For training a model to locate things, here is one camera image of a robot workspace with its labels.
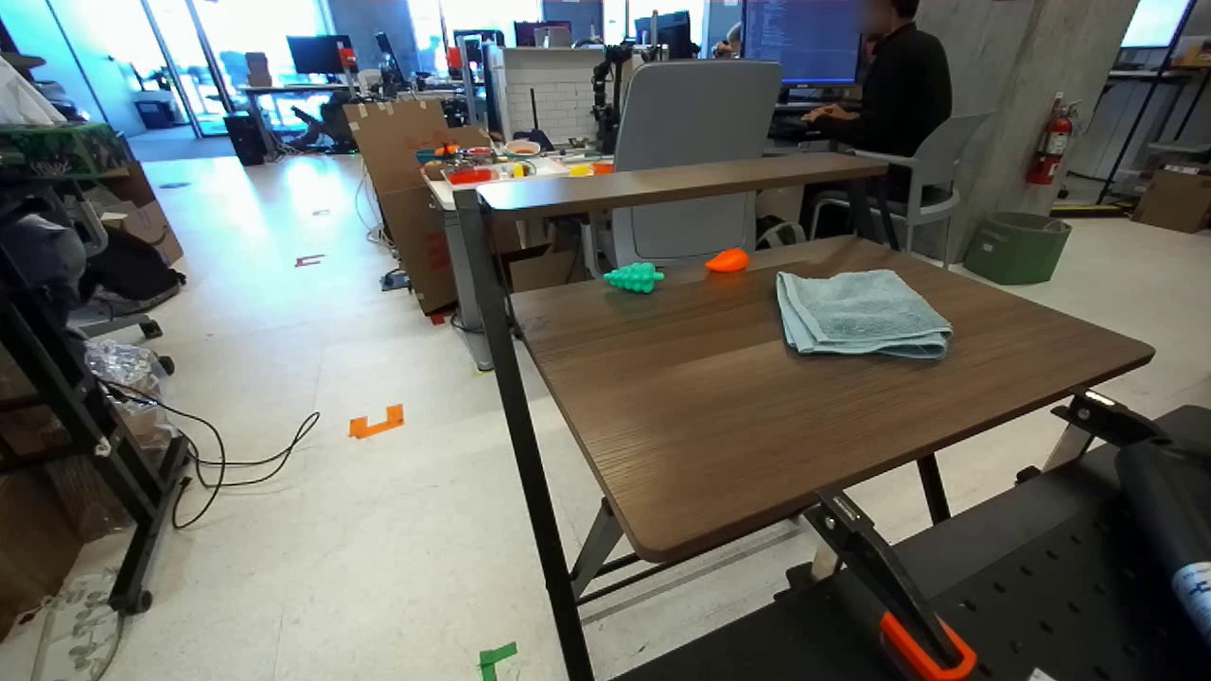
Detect long wooden bench table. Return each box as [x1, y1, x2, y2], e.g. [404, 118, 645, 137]
[429, 147, 894, 372]

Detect dark cylinder with blue patch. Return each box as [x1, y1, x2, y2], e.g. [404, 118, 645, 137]
[1113, 431, 1211, 648]

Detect black perforated base board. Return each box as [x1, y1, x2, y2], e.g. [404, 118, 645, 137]
[619, 400, 1211, 681]

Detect green plastic toy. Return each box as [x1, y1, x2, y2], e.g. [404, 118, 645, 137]
[602, 256, 669, 300]

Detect orange floor tape mark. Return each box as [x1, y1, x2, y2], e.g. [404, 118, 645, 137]
[345, 400, 410, 441]

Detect green storage bin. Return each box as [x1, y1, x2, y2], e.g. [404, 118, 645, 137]
[962, 209, 1076, 289]

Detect black trash bin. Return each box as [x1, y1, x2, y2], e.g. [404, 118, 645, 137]
[224, 111, 277, 165]

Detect black metal shelf frame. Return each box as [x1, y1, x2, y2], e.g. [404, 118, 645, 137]
[1094, 0, 1211, 211]

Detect black table frame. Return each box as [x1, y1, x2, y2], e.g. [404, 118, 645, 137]
[484, 294, 957, 681]

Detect white desk partition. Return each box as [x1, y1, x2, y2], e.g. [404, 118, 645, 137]
[495, 44, 611, 147]

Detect black metal rack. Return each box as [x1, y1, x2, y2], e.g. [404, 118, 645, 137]
[0, 237, 202, 622]

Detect light blue towel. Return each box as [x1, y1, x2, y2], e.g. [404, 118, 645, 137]
[774, 265, 957, 368]

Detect orange plastic toy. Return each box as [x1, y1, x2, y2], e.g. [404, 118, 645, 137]
[702, 245, 756, 280]

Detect black floor cable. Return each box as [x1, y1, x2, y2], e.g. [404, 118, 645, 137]
[106, 374, 325, 535]

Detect small dark monitor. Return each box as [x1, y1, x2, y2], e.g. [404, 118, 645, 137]
[284, 30, 360, 74]

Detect grey office chair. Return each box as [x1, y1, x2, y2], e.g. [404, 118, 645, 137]
[611, 58, 788, 269]

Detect light grey plastic chair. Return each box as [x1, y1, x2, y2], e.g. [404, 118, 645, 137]
[805, 113, 997, 256]

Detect large brown cardboard sheets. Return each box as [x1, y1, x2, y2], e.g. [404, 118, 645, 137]
[345, 95, 495, 318]

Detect red fire extinguisher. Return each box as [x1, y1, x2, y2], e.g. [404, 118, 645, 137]
[1025, 89, 1083, 190]

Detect brown cardboard box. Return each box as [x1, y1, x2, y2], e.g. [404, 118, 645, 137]
[1132, 165, 1211, 236]

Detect large blue monitor screen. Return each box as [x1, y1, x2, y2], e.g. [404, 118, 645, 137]
[737, 0, 867, 89]

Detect red toy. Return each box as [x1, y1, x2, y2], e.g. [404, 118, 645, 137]
[448, 159, 505, 190]

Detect person in black shirt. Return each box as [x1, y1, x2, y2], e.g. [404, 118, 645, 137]
[800, 0, 957, 164]

